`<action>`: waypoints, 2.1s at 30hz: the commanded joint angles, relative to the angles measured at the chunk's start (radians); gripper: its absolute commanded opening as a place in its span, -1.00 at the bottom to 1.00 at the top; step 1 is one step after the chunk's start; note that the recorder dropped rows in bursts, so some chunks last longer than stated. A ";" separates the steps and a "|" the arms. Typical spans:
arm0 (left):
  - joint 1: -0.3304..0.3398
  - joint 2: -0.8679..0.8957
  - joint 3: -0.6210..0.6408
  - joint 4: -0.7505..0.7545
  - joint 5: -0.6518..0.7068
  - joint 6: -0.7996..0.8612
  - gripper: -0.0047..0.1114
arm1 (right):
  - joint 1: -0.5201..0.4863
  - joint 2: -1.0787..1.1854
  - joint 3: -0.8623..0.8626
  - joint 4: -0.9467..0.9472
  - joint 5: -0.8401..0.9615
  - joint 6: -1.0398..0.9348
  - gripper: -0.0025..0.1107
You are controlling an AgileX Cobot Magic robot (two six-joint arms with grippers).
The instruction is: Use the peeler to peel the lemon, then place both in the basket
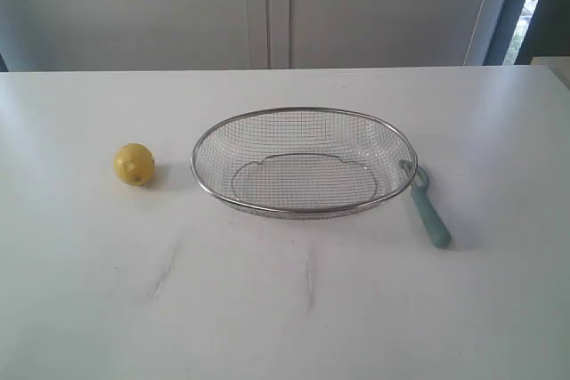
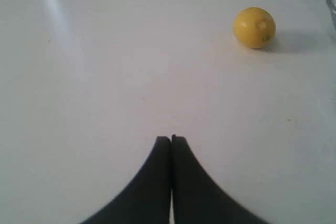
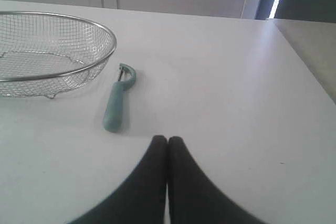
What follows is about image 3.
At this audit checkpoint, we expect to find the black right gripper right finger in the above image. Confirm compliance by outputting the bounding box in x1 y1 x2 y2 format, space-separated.
167 136 263 223

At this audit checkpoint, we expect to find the oval wire mesh basket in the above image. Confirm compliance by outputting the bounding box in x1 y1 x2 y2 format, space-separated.
1 11 117 99

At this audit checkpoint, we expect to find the teal handled peeler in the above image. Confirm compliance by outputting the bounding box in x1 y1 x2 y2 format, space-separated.
102 63 137 133

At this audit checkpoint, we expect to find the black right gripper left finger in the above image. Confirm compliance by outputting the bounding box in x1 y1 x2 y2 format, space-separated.
71 135 167 223

